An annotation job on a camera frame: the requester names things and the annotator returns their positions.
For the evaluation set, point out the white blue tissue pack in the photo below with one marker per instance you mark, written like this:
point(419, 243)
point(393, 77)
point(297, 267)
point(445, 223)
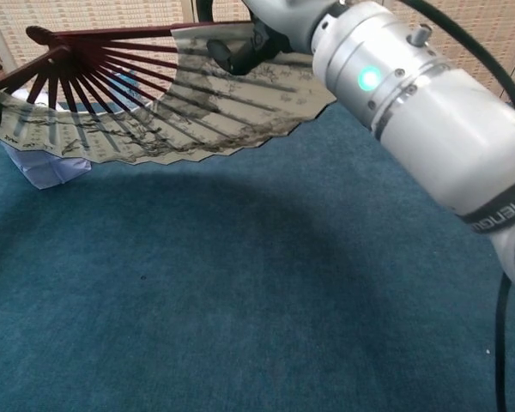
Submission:
point(51, 171)

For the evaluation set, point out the paper folding fan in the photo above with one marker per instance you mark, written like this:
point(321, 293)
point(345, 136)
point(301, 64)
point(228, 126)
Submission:
point(197, 120)

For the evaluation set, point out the blue green drink can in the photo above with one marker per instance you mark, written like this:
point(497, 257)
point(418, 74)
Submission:
point(126, 83)

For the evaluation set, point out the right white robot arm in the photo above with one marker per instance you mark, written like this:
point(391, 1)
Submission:
point(446, 129)

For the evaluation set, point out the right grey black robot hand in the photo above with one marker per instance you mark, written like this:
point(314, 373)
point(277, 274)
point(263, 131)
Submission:
point(283, 17)

